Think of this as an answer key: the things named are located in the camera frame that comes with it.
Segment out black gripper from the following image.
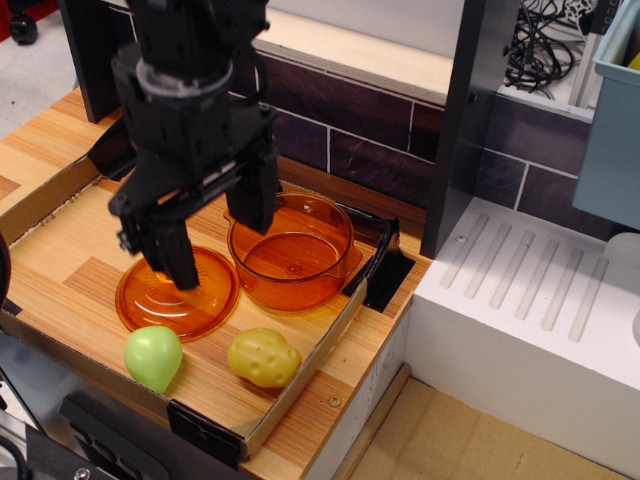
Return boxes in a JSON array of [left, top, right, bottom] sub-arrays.
[[109, 44, 279, 290]]

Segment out yellow toy potato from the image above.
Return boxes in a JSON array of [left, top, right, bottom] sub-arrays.
[[227, 328, 302, 389]]

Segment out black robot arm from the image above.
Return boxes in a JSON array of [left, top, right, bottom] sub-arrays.
[[109, 1, 278, 290]]

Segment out orange transparent pot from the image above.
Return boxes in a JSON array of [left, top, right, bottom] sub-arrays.
[[224, 192, 362, 312]]

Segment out orange transparent pot lid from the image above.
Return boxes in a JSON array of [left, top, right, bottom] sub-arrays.
[[115, 246, 240, 342]]

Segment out green toy pear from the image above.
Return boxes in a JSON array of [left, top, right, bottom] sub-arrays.
[[123, 326, 183, 394]]

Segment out white dish drainer sink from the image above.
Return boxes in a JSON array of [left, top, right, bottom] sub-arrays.
[[405, 199, 639, 478]]

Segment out teal plastic bin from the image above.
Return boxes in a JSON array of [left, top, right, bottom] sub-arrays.
[[573, 1, 639, 229]]

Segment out dark grey vertical post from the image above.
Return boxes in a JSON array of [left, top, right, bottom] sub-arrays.
[[420, 0, 519, 259]]

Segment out tangled black cables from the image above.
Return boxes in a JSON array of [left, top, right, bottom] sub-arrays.
[[502, 0, 596, 99]]

